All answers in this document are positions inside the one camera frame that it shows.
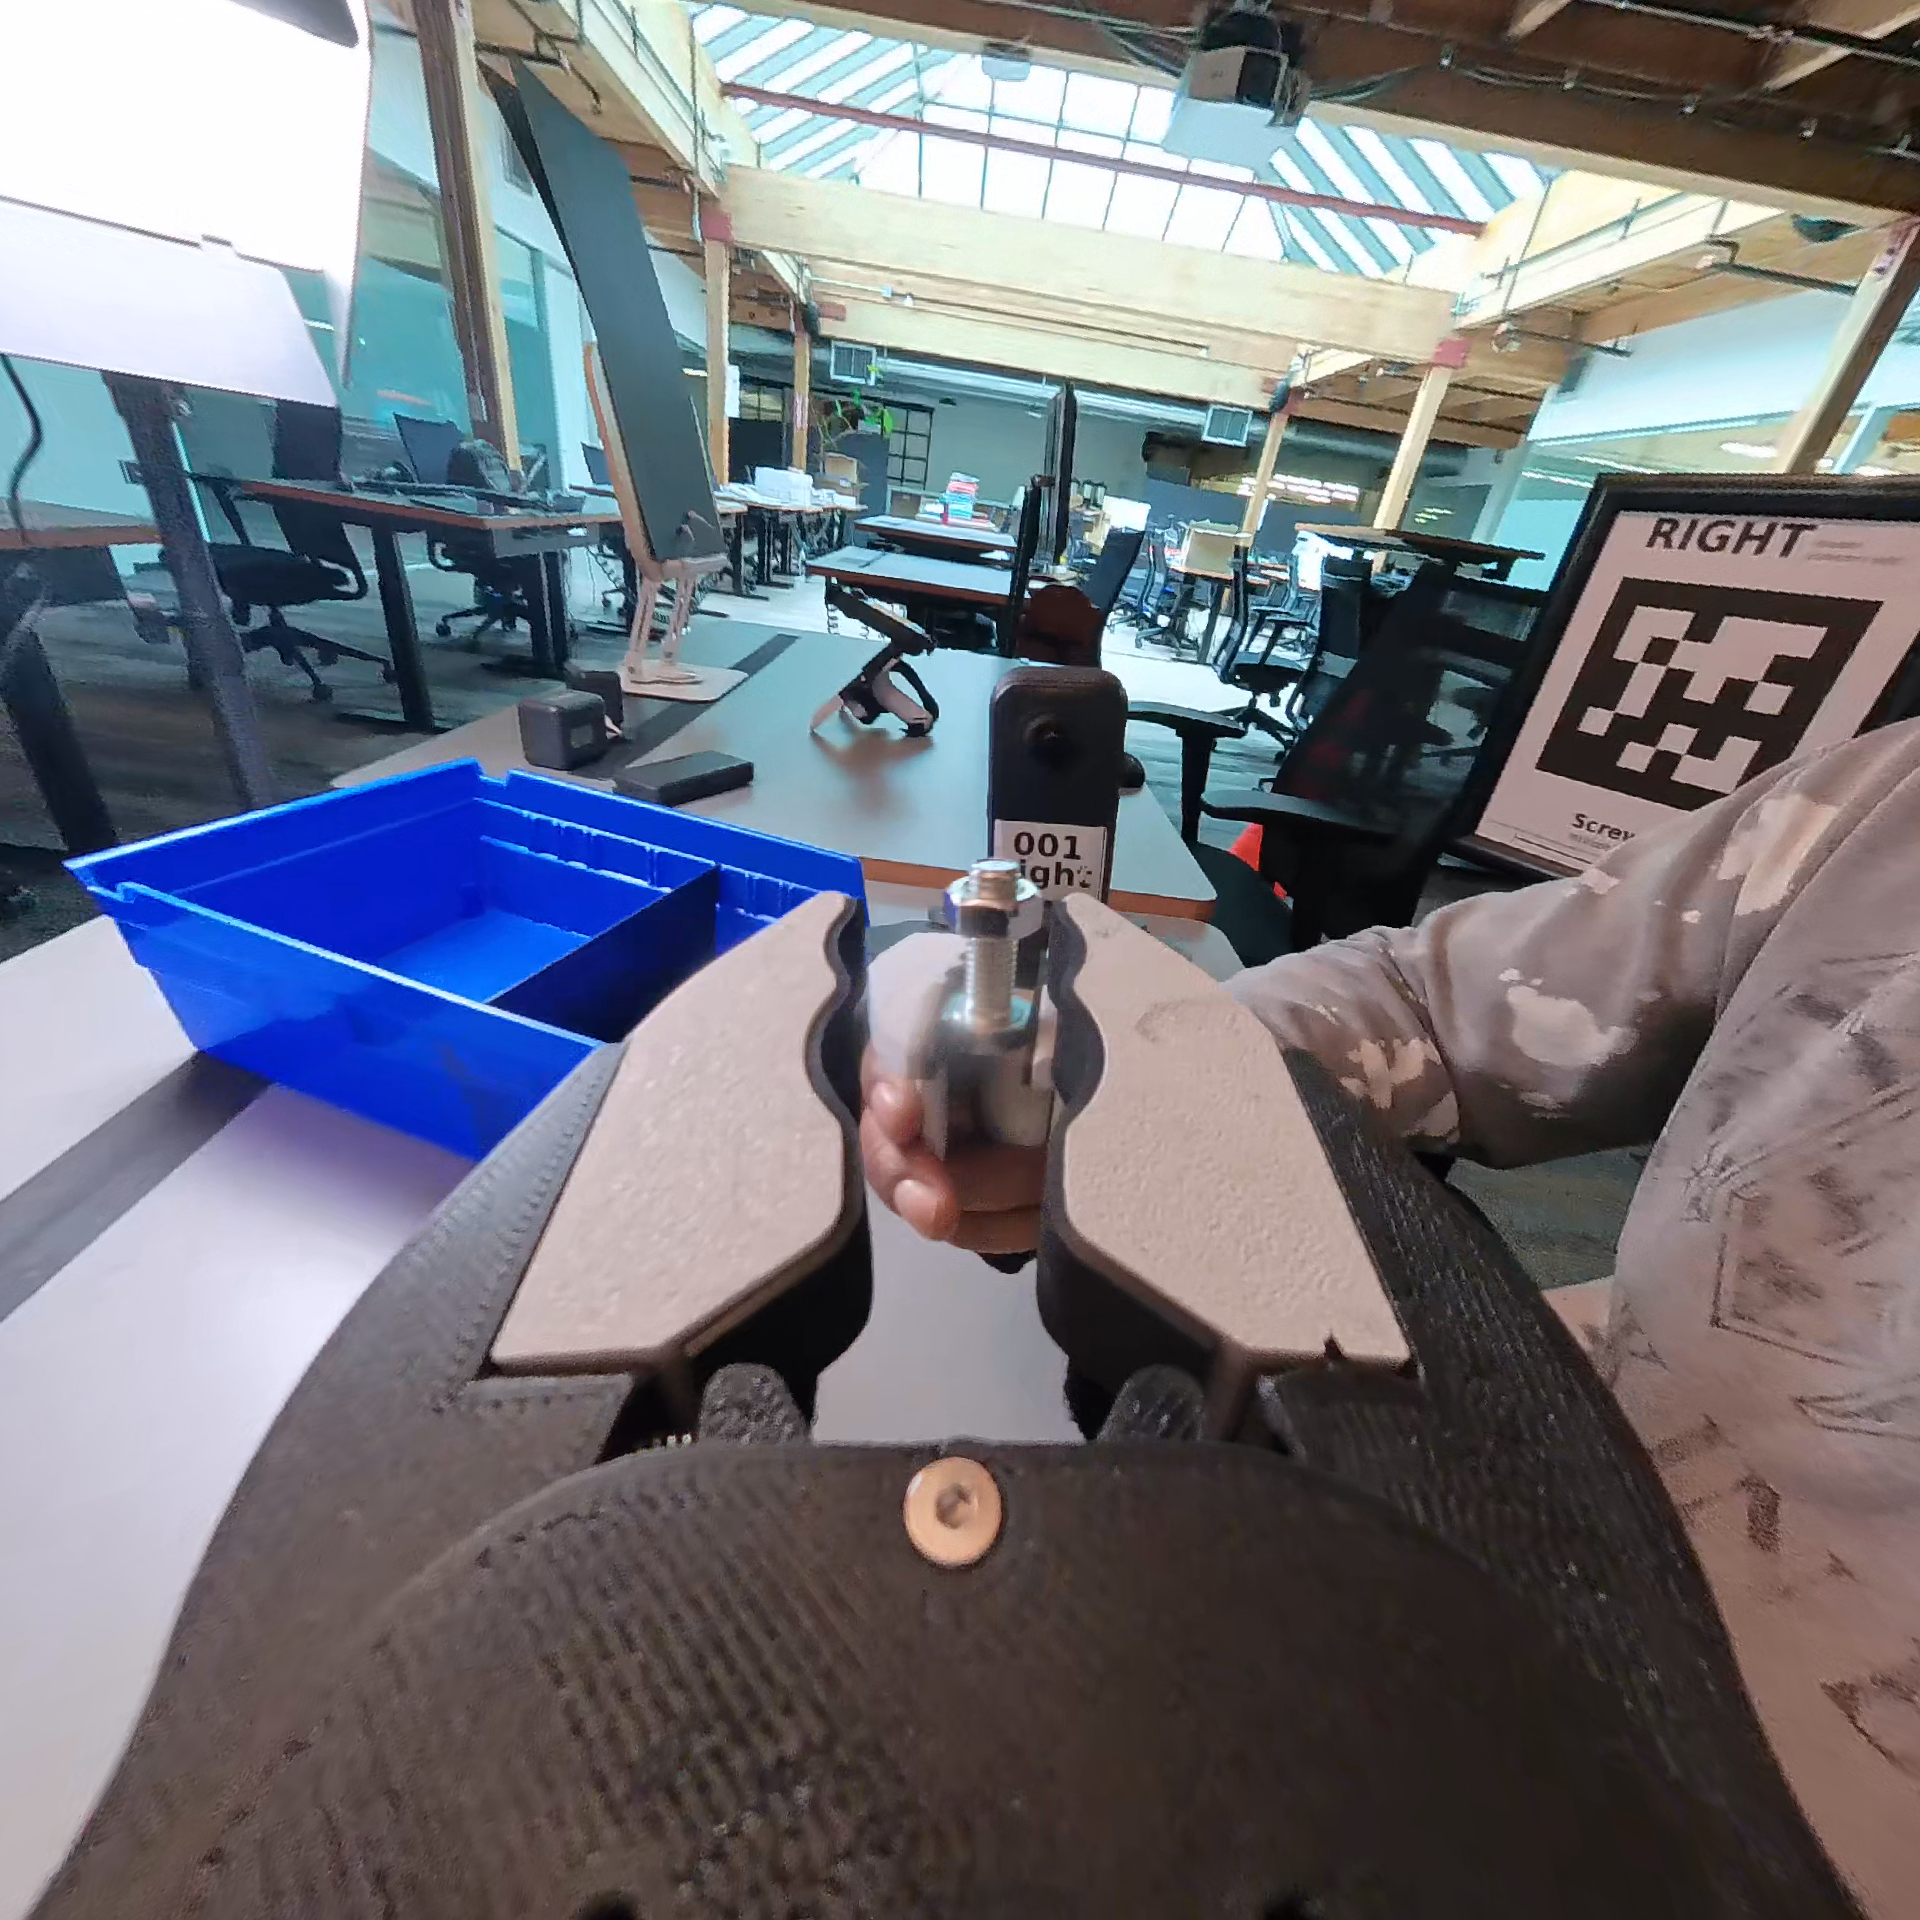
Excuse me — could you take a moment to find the black panel on wooden easel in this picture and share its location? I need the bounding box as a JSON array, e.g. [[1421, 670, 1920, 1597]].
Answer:
[[508, 59, 752, 706]]

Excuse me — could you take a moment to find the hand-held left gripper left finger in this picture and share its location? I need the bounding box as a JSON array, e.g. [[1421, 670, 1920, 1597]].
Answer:
[[488, 890, 878, 1420]]

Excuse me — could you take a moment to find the black office chair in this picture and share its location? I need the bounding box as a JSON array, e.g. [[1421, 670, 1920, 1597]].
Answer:
[[1126, 555, 1554, 950], [191, 469, 395, 703]]

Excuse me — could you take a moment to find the wooden office desk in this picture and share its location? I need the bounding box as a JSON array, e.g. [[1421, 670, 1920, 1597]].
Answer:
[[191, 471, 629, 733]]

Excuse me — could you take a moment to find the framed black white tag sign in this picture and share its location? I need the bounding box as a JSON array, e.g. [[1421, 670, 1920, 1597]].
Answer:
[[1452, 471, 1920, 887]]

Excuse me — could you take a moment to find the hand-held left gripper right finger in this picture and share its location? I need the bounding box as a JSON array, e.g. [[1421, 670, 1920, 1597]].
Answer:
[[1036, 894, 1418, 1423]]

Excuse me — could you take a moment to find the blue plastic bin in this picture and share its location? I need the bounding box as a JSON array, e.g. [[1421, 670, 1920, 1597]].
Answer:
[[64, 757, 869, 1160]]

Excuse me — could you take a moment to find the wood-edged grey table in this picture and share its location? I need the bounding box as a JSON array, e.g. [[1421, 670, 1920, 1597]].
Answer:
[[326, 622, 1221, 927]]

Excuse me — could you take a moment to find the dark grey cube box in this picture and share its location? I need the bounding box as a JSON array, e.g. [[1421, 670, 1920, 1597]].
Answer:
[[514, 687, 626, 772]]

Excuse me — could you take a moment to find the ceiling projector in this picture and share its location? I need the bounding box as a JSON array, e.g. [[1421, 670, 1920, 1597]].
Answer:
[[1159, 7, 1309, 168]]

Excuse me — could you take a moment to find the black white tabletop device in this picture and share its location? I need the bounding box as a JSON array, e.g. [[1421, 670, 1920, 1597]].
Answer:
[[808, 582, 944, 740]]

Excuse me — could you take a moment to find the person's right hand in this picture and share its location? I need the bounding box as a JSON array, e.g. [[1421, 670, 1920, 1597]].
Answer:
[[859, 1076, 1051, 1259]]

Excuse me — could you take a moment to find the dark brown chair back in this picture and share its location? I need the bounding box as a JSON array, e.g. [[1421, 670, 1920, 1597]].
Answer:
[[1016, 582, 1107, 671]]

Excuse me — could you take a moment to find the silver hex bolt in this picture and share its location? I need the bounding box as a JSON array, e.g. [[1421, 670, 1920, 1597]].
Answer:
[[918, 856, 1056, 1160]]

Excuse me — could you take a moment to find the person's patterned grey sweatshirt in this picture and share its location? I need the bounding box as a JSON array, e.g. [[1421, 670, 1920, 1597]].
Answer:
[[1544, 720, 1920, 1920]]

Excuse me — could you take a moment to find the flat black box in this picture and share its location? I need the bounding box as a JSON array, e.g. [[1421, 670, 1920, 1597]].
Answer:
[[611, 752, 756, 807]]

